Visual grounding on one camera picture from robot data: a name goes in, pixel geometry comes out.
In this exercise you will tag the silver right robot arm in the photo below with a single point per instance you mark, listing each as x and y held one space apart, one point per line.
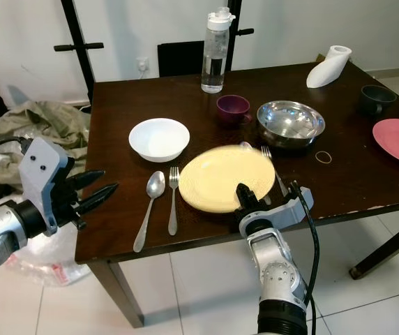
280 279

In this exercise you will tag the white slanted vase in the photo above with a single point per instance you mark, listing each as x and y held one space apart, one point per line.
329 67

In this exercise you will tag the purple mug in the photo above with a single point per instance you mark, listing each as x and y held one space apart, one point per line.
233 110

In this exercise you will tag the black stand pole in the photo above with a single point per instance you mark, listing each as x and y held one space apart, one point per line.
236 31
81 49

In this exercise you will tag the steel bowl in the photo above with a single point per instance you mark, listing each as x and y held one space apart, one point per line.
290 122

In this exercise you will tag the white wall socket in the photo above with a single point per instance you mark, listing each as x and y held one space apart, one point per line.
142 64

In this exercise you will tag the white bowl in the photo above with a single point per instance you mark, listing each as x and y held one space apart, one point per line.
159 138

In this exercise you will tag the olive green cloth bag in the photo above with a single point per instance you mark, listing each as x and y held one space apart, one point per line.
32 122

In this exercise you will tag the silver metal fork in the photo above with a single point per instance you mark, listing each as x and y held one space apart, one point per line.
266 150
173 202

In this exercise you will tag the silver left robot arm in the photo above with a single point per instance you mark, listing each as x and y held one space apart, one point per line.
4 237

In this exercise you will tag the clear water bottle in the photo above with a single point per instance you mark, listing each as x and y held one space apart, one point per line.
217 56

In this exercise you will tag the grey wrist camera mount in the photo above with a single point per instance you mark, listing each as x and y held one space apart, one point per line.
42 174
294 208

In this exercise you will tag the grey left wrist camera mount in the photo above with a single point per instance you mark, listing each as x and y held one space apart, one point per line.
42 174

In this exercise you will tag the dark wooden table leg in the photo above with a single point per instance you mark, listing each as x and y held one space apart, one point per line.
119 293
388 248

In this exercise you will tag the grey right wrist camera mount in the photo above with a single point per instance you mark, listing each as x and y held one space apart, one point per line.
294 208

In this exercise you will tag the silver metal spoon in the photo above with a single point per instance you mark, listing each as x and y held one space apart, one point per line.
155 184
245 145

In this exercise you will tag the clear plastic bag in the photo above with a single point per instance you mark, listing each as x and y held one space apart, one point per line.
49 265

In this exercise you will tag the tan rubber band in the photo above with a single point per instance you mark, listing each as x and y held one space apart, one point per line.
315 158

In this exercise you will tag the black rectangular panel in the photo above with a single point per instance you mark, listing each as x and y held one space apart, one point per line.
182 59

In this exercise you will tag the dark green mug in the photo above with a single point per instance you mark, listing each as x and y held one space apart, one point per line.
376 100

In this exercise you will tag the yellow round plate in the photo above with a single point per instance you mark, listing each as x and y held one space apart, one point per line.
220 174

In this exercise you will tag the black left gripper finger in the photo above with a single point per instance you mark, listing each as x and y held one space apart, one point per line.
96 195
86 179

